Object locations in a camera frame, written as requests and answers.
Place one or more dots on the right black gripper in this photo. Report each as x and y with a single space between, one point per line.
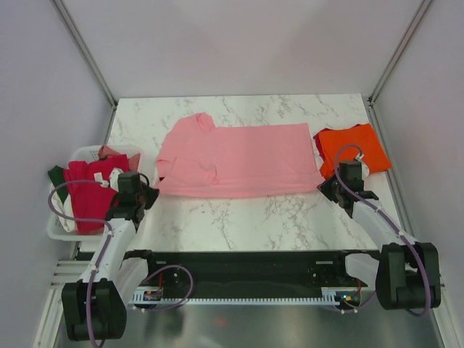
324 187

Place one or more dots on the pink t shirt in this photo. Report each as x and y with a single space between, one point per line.
199 159

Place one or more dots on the aluminium frame post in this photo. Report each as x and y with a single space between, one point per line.
400 49
85 52

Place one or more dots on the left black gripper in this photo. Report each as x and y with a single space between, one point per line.
152 193

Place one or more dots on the white t shirt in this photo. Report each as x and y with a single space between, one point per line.
69 226

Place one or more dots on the dark green t shirt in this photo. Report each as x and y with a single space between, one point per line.
56 176

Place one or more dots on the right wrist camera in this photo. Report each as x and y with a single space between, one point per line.
365 170

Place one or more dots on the right aluminium frame post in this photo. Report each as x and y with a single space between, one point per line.
400 49

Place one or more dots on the white cable duct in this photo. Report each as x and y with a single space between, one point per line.
146 296

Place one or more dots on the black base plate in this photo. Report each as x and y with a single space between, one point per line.
250 274

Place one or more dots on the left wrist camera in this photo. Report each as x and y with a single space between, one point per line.
113 179

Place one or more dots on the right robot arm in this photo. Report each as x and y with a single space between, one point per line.
405 275

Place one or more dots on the dark red folded t shirt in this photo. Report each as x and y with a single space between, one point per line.
319 146

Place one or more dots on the magenta t shirt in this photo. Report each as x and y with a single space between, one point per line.
92 201

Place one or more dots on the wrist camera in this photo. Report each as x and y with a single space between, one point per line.
365 170
113 179

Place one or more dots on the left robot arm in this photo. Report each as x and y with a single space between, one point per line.
95 306

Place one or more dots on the left aluminium frame post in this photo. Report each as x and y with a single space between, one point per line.
85 52

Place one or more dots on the orange folded t shirt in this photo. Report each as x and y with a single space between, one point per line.
360 138

